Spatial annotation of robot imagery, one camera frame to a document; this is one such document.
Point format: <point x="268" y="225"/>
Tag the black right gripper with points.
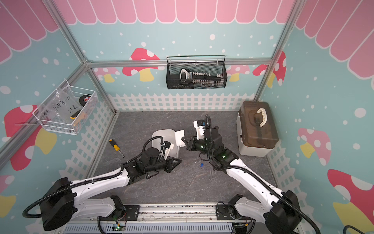
<point x="192" y="142"/>

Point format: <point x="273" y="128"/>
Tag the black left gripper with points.
<point x="168" y="164"/>

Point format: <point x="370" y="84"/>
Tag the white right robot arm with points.
<point x="280" y="211"/>

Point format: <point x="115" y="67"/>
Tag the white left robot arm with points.
<point x="68" y="200"/>

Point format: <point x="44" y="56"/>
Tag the white rectangular plastic tray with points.
<point x="167" y="135"/>

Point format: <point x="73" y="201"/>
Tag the black socket tool set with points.
<point x="192" y="79"/>

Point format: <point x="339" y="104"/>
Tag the yellow black screwdriver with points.
<point x="116" y="147"/>

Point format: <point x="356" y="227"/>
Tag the brown lidded storage box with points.
<point x="256" y="129"/>

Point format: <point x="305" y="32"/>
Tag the black tape roll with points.
<point x="84" y="99"/>

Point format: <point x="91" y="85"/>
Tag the clear labelled plastic bag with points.
<point x="61" y="107"/>

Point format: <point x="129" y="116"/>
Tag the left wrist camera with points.
<point x="167" y="147"/>

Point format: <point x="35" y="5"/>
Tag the black wire mesh basket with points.
<point x="213" y="64"/>

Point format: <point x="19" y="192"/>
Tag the white wire wall basket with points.
<point x="79" y="121"/>

